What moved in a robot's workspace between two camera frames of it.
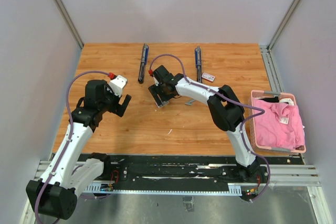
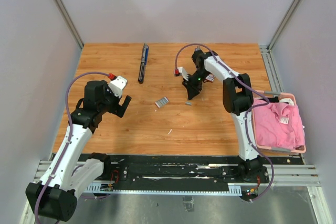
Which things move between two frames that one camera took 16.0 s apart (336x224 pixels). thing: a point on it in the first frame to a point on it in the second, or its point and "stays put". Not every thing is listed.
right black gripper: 154,90 to 192,89
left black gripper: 118,108 stays put
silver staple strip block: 163,103 stays put
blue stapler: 144,60 stays put
